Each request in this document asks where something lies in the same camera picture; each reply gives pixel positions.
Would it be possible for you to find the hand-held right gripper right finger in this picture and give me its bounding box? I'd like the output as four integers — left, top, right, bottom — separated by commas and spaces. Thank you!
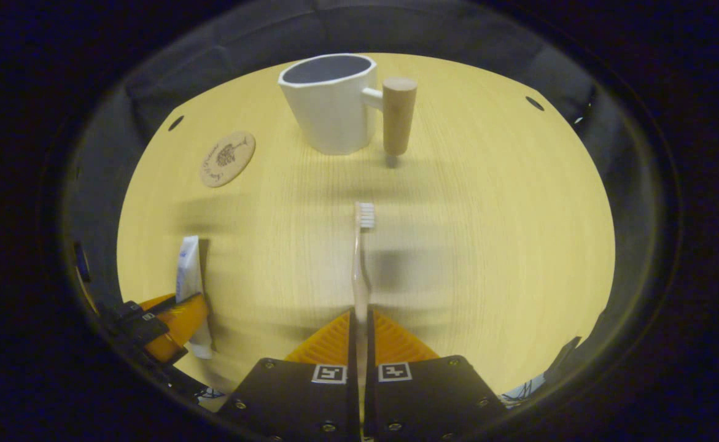
364, 310, 507, 442

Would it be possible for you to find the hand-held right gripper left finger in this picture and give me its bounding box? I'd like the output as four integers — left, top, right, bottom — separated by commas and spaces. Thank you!
218, 310, 360, 442

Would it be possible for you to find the white toothpaste tube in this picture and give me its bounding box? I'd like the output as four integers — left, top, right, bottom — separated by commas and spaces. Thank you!
176, 236, 214, 360

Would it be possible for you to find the beige toothbrush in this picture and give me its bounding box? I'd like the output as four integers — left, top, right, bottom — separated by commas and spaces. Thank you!
351, 202, 377, 394

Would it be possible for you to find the round cork coaster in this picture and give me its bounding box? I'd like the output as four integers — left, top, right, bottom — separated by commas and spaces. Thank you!
198, 131, 257, 188

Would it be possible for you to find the white cup with wooden handle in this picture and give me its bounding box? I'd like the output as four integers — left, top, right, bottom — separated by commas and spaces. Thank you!
278, 53, 418, 157

